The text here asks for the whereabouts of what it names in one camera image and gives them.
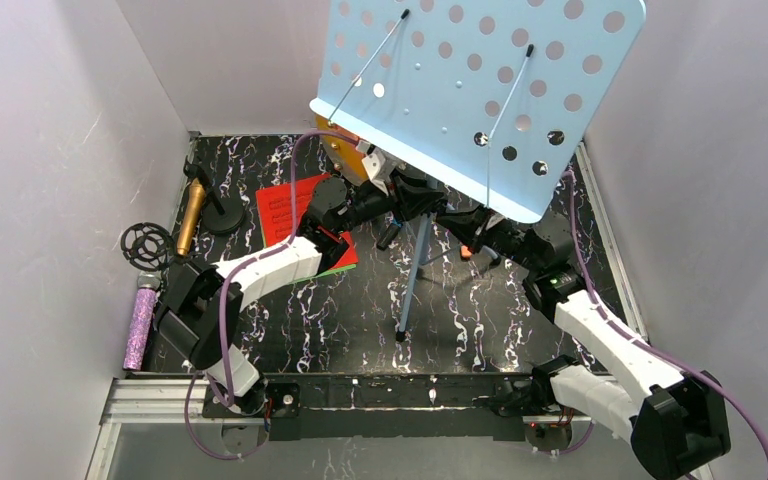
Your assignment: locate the light blue music stand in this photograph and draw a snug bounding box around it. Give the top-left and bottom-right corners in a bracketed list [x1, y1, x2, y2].
[309, 0, 649, 342]

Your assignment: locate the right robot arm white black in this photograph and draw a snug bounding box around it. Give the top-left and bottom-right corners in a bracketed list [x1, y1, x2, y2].
[435, 207, 731, 479]

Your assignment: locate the gold microphone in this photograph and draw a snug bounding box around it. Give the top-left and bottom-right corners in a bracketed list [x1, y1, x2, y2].
[175, 179, 206, 257]

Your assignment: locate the red sheet music page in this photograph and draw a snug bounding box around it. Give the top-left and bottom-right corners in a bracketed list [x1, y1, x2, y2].
[255, 174, 330, 237]

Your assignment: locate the purple glitter microphone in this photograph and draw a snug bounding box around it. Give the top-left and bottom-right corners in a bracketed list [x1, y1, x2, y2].
[122, 272, 162, 371]

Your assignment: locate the black shock-mount tripod stand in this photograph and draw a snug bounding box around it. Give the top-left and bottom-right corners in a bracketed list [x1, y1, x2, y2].
[119, 222, 175, 272]

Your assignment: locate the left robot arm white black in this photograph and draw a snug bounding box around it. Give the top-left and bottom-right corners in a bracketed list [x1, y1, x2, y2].
[154, 172, 447, 416]

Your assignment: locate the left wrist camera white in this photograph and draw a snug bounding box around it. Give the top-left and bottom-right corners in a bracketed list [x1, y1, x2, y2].
[362, 147, 398, 195]

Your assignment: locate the aluminium frame rail base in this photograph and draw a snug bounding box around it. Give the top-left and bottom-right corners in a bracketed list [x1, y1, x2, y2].
[87, 372, 639, 479]

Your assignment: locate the round three-drawer storage box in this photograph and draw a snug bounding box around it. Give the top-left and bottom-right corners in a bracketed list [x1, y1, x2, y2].
[314, 114, 369, 186]

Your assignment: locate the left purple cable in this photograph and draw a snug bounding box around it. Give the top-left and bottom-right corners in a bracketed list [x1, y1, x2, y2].
[185, 130, 365, 462]

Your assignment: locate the black blue marker pen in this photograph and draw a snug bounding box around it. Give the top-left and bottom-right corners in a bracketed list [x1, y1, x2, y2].
[376, 223, 401, 251]

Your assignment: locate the green sheet music page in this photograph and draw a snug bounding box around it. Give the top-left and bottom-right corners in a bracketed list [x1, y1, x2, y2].
[261, 227, 358, 283]

